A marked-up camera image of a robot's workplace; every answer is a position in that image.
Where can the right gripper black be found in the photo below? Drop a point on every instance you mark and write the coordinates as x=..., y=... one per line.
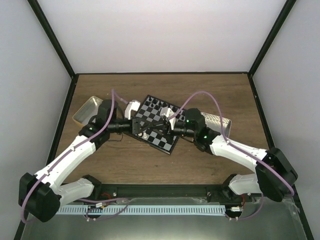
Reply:
x=166, y=129

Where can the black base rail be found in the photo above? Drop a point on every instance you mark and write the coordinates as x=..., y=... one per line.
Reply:
x=211, y=192

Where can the metal front plate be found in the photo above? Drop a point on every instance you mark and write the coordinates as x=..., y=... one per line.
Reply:
x=275, y=221

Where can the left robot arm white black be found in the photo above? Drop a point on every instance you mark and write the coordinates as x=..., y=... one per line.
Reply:
x=43, y=193

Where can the yellow metal tin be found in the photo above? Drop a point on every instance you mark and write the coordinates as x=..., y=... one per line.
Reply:
x=86, y=111

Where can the light blue slotted cable duct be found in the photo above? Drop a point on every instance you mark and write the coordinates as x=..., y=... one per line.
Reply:
x=148, y=210

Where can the pink metal tin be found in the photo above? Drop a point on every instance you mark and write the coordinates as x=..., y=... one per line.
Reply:
x=214, y=122

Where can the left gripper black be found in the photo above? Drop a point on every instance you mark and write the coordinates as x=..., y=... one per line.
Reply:
x=136, y=126

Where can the black chess pieces row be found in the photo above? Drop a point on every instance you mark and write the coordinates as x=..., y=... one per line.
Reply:
x=154, y=106

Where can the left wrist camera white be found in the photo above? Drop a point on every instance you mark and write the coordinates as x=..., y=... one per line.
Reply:
x=131, y=106

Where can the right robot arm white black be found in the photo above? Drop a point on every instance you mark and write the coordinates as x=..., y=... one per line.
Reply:
x=272, y=175

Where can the black white chess board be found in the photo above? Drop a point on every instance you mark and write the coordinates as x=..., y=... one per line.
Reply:
x=155, y=140

